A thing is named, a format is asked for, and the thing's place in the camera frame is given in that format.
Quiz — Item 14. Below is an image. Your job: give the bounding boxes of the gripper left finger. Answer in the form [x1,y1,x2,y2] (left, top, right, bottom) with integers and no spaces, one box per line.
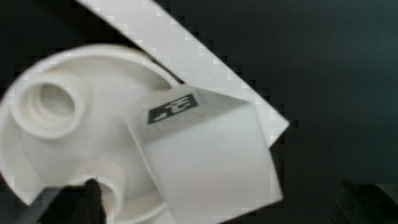
[14,179,107,224]

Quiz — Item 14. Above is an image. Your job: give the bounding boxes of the white stool leg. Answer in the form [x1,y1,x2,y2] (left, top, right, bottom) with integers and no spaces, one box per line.
[128,85,283,224]

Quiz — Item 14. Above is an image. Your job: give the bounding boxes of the white round stool seat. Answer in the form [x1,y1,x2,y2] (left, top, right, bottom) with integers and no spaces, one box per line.
[0,44,178,224]

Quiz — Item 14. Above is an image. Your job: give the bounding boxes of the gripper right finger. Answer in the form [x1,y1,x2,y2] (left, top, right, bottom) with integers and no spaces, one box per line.
[331,180,398,224]

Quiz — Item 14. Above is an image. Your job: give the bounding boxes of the white L-shaped obstacle fence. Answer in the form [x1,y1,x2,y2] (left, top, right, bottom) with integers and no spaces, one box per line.
[77,0,290,145]

